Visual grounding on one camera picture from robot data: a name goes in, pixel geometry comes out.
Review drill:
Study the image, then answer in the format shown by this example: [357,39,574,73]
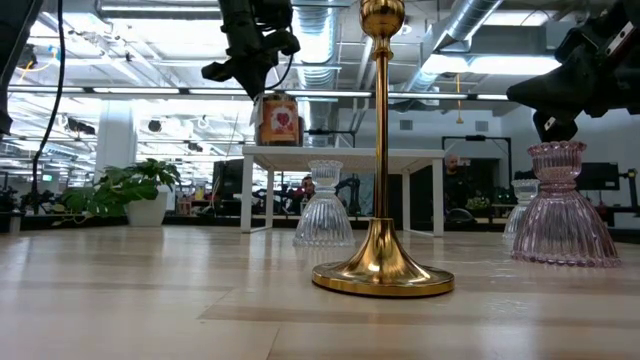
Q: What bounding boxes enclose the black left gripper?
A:
[201,0,301,100]

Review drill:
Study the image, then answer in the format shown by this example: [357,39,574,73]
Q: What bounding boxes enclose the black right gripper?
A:
[506,0,640,144]

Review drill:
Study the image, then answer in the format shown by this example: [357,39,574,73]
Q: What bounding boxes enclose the glass candle jar silver lid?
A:
[252,92,301,148]

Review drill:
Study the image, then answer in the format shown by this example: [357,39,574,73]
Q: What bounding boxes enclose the clear ribbed glass candle holder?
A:
[292,159,356,248]
[502,178,541,240]

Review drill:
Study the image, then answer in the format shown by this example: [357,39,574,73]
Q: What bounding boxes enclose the pink ribbed glass candle holder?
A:
[509,140,623,269]

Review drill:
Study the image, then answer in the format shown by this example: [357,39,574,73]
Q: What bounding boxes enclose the tall gold candlestick holder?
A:
[312,0,456,299]

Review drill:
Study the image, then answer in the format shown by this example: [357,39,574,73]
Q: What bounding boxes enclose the rectangular ceiling light panel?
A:
[424,53,561,76]

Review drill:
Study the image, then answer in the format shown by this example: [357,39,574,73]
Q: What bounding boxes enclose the hanging brass pendant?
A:
[453,74,464,125]

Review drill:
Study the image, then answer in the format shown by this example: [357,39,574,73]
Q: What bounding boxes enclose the black office monitor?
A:
[579,162,621,191]

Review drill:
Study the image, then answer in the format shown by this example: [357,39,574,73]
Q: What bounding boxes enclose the long ceiling light bar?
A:
[0,84,511,102]

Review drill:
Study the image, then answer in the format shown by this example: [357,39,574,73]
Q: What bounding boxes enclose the black screen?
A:
[212,158,245,201]

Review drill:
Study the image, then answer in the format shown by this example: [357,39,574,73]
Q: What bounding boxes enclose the person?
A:
[443,153,471,211]
[297,175,317,201]

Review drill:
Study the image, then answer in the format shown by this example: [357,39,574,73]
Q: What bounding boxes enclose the small white table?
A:
[240,145,446,238]

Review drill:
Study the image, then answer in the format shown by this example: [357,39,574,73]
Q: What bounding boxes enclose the black office chair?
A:
[444,207,476,225]

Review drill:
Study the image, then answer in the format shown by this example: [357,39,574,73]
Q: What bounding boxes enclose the white building column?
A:
[94,99,137,174]

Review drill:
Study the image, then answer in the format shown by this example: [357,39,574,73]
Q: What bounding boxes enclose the green plant in white pot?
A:
[52,158,182,229]

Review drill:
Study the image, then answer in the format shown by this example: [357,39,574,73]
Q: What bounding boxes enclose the black ceiling-mounted device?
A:
[18,43,39,69]

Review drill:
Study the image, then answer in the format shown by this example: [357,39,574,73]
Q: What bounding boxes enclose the silver corrugated air duct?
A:
[292,0,341,146]
[399,0,504,94]

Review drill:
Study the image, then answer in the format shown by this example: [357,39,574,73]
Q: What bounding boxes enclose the black metal gantry frame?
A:
[442,134,514,201]

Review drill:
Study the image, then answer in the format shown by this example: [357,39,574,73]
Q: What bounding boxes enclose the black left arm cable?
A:
[29,0,65,214]

